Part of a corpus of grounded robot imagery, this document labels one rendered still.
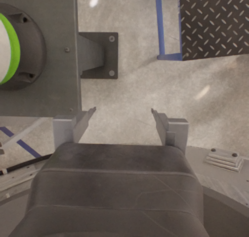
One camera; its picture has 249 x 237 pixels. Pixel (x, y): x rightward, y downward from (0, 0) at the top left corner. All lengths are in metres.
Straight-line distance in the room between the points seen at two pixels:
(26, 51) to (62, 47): 0.06
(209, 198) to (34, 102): 0.46
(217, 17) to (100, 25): 0.77
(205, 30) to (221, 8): 0.08
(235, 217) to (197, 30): 0.55
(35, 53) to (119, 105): 1.01
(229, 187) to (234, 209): 0.14
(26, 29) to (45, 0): 0.06
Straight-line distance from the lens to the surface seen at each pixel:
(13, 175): 0.86
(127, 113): 1.31
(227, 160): 0.70
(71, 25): 0.36
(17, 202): 0.65
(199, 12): 0.71
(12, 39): 0.30
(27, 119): 1.17
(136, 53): 1.26
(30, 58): 0.34
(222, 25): 0.74
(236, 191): 0.63
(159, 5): 1.18
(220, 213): 0.54
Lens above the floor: 1.26
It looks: 73 degrees down
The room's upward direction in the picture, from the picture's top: 175 degrees counter-clockwise
